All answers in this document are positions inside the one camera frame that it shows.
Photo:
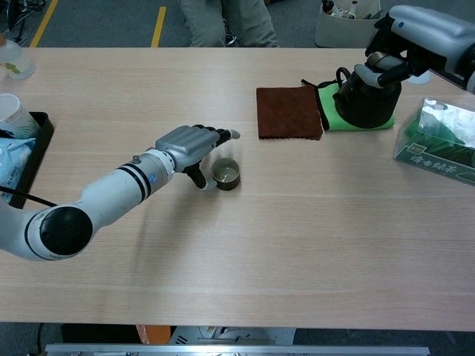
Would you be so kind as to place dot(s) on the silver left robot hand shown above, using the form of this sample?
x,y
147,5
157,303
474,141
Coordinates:
x,y
185,144

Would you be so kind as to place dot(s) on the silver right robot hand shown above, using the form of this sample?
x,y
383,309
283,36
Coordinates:
x,y
426,33

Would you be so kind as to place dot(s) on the small dark green cup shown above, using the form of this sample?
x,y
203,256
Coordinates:
x,y
227,178

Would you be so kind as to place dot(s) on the black cast iron teapot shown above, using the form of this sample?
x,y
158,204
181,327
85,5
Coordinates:
x,y
371,107

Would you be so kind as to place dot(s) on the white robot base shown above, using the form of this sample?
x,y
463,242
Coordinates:
x,y
230,335

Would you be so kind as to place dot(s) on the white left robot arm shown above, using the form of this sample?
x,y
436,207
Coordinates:
x,y
111,193

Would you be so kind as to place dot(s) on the beige storage bin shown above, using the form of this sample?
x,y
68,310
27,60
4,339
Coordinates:
x,y
345,31

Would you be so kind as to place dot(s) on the brown square tea cloth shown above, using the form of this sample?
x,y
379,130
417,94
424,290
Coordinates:
x,y
287,113

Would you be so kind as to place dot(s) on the clear green tea box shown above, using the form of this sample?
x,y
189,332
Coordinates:
x,y
430,148

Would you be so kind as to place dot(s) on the green cloth with black trim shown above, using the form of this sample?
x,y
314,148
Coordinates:
x,y
328,107

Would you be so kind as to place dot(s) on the seated person in khaki trousers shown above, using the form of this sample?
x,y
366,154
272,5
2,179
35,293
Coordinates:
x,y
230,22

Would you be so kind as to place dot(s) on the black plastic tray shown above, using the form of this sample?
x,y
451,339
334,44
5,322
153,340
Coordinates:
x,y
35,155

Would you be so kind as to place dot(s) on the blue wet wipes pack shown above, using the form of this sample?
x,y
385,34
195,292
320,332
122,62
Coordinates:
x,y
13,163

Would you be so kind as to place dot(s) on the white paper cup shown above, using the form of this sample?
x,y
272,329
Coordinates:
x,y
11,113

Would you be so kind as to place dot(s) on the frosted plastic bottle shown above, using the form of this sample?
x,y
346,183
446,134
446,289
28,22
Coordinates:
x,y
16,61

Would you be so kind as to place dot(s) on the orange brown round stool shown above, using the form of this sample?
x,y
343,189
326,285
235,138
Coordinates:
x,y
156,333

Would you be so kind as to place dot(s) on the aluminium profile rail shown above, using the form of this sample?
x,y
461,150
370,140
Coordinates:
x,y
237,350

